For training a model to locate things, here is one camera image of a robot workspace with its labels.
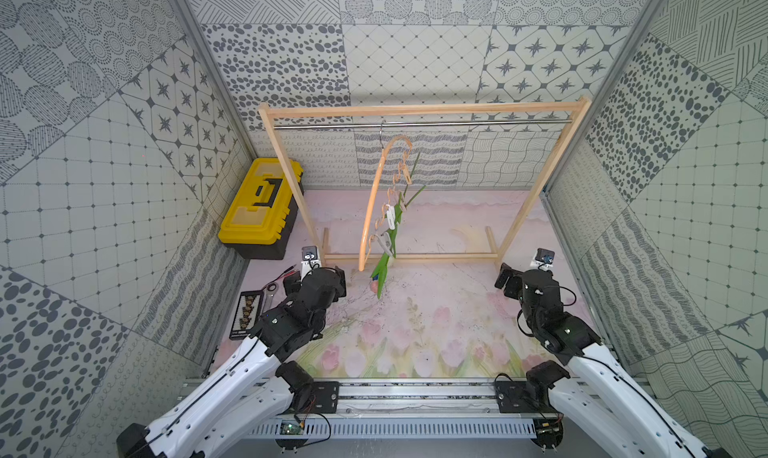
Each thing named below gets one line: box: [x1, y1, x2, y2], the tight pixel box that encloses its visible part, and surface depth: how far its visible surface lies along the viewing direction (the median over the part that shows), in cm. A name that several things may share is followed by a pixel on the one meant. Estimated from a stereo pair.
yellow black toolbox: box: [218, 158, 304, 259], surface depth 92 cm
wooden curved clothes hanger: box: [358, 121, 413, 272], surface depth 57 cm
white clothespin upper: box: [386, 204, 395, 230], surface depth 72 cm
